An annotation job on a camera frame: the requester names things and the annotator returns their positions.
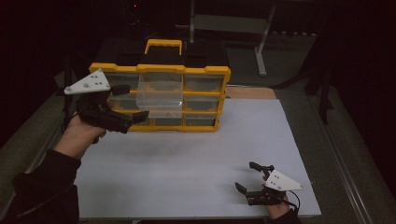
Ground brown cardboard sheet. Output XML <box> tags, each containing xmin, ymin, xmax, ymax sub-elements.
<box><xmin>224</xmin><ymin>86</ymin><xmax>278</xmax><ymax>101</ymax></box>

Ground person's left hand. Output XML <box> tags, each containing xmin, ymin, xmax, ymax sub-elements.
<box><xmin>54</xmin><ymin>115</ymin><xmax>108</xmax><ymax>161</ymax></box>

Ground person's right hand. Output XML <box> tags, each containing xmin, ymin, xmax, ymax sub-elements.
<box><xmin>263</xmin><ymin>174</ymin><xmax>290</xmax><ymax>219</ymax></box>

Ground yellow black organizer box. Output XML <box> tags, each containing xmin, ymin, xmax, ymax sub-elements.
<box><xmin>89</xmin><ymin>38</ymin><xmax>232</xmax><ymax>133</ymax></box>

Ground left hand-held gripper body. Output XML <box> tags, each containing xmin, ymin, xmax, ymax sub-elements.
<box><xmin>64</xmin><ymin>68</ymin><xmax>135</xmax><ymax>134</ymax></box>

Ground clear plastic drawer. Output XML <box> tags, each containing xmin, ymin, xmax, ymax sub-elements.
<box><xmin>135</xmin><ymin>72</ymin><xmax>184</xmax><ymax>119</ymax></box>

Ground grey metal stand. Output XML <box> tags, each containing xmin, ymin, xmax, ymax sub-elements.
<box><xmin>176</xmin><ymin>0</ymin><xmax>277</xmax><ymax>77</ymax></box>

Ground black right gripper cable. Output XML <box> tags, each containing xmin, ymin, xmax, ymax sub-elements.
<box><xmin>279</xmin><ymin>190</ymin><xmax>302</xmax><ymax>213</ymax></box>

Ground closed clear organizer drawers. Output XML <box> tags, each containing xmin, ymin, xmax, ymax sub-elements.
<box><xmin>98</xmin><ymin>72</ymin><xmax>226</xmax><ymax>127</ymax></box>

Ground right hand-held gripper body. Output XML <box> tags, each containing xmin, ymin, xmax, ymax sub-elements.
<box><xmin>247</xmin><ymin>166</ymin><xmax>305</xmax><ymax>206</ymax></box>

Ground dark tripod stand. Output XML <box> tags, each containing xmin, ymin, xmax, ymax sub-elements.
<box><xmin>270</xmin><ymin>12</ymin><xmax>335</xmax><ymax>125</ymax></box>

